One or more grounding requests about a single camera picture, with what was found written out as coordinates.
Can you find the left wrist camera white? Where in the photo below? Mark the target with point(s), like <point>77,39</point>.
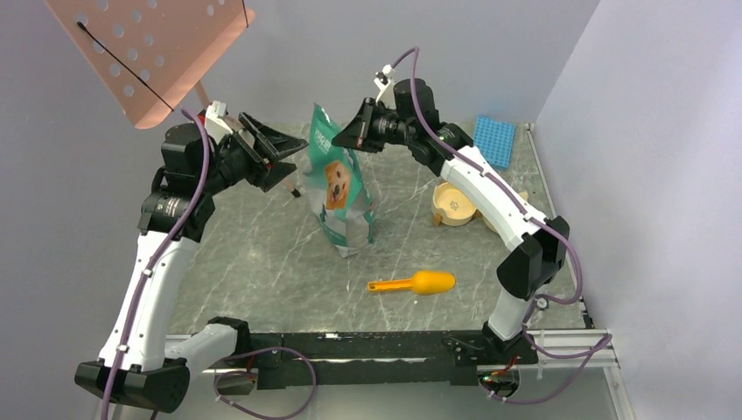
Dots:
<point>220,125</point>

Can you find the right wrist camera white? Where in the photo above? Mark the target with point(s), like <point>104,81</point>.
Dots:
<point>385,82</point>

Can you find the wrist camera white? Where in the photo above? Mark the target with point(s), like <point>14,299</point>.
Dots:
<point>385,82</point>
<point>220,125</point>

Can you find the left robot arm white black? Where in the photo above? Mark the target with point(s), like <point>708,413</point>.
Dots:
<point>136,367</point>

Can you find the orange plastic scoop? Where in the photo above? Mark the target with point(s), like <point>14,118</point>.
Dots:
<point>423,282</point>

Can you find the cream pet bowl left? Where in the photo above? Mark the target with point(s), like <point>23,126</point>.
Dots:
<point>450,206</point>

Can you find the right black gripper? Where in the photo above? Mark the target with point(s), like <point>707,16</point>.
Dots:
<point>355,135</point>

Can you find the green dog food bag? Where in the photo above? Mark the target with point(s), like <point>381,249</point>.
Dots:
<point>335,188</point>

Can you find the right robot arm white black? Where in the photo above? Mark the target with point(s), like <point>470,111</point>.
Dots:
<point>534,240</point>

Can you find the pink perforated music stand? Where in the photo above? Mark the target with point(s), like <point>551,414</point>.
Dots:
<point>151,54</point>

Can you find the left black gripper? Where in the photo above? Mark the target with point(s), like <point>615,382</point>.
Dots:
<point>276,143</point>

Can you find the blue perforated tray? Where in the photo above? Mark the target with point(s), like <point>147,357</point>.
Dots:
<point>495,141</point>

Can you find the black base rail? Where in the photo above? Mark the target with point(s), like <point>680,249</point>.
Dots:
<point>360,358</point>

